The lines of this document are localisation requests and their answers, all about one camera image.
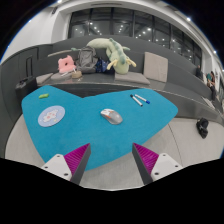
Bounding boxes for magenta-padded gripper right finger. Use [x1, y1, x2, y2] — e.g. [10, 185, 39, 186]
[132, 142, 184, 186]

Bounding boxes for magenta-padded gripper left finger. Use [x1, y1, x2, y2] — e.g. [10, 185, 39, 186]
[40, 143, 92, 185]

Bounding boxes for grey white computer mouse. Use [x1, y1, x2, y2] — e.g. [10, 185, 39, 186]
[100, 108, 124, 126]

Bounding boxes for round light blue mouse pad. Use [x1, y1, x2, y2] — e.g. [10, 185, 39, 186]
[37, 105, 66, 128]

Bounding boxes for white marker with blue cap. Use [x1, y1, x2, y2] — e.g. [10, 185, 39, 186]
[134, 93, 151, 105]

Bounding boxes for black bag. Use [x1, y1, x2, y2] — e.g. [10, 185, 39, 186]
[195, 117, 210, 140]

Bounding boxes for grey flat seat cushion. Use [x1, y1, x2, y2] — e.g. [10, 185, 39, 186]
[114, 71, 151, 86]
[35, 72, 54, 85]

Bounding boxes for tan round woven pouch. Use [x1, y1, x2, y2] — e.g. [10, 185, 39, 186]
[70, 69, 83, 80]

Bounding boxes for grey round seat cushion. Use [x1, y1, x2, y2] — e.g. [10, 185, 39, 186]
[49, 71, 73, 82]

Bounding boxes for black suitcase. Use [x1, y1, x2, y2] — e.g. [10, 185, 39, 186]
[14, 76, 38, 101]

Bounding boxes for beige upright cushion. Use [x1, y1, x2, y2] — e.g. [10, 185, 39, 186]
[143, 51, 169, 83]

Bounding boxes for pink plush cushion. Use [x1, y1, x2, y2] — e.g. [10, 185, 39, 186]
[57, 55, 77, 74]

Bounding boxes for dark blue patterned bag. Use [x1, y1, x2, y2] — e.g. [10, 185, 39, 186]
[95, 58, 116, 74]

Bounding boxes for grey backpack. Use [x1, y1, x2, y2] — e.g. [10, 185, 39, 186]
[75, 46, 99, 74]

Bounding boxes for person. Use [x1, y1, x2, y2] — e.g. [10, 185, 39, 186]
[205, 70, 218, 101]
[195, 64, 204, 79]

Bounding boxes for green dragon plush toy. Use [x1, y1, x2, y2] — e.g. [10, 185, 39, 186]
[86, 37, 137, 75]

